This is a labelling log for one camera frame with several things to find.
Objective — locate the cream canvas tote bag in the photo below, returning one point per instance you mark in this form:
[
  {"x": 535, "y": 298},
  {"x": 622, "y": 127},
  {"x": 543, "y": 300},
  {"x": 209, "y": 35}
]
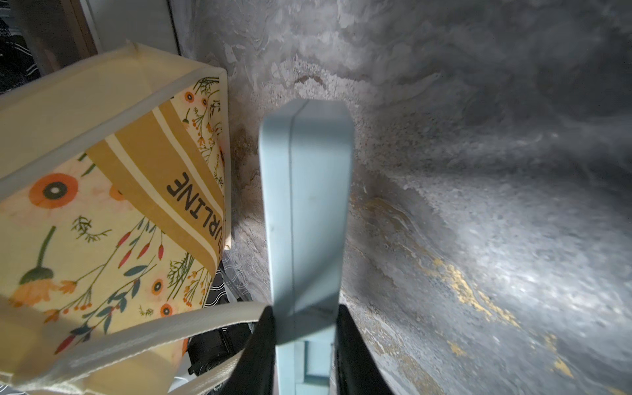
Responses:
[{"x": 115, "y": 214}]

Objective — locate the brown lidded storage box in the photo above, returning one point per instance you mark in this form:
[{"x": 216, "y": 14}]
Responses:
[{"x": 61, "y": 33}]

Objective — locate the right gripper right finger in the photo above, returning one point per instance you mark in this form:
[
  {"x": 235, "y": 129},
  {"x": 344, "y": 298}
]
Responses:
[{"x": 356, "y": 371}]

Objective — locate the light blue pencil case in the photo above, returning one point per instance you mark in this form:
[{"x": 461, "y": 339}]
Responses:
[{"x": 306, "y": 153}]

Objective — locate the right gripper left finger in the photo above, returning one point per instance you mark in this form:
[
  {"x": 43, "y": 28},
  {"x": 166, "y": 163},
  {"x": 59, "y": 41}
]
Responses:
[{"x": 254, "y": 373}]

